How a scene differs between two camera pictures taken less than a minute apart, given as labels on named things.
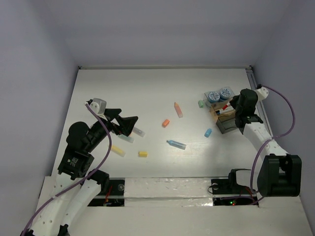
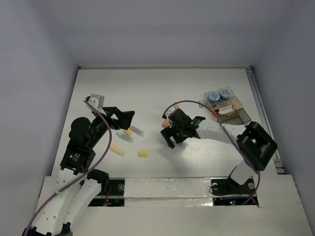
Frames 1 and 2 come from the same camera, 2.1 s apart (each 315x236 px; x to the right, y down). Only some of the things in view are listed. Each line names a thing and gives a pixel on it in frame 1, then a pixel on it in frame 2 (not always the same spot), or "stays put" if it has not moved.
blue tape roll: (225, 94) stays put
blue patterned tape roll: (213, 97) stays put
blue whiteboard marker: (225, 112) stays put
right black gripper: (234, 101) → (169, 132)
